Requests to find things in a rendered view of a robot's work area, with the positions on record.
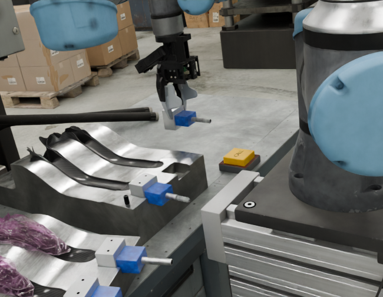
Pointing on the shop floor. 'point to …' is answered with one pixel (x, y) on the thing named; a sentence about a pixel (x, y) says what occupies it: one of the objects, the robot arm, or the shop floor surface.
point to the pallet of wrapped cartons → (41, 70)
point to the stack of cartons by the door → (208, 17)
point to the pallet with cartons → (116, 46)
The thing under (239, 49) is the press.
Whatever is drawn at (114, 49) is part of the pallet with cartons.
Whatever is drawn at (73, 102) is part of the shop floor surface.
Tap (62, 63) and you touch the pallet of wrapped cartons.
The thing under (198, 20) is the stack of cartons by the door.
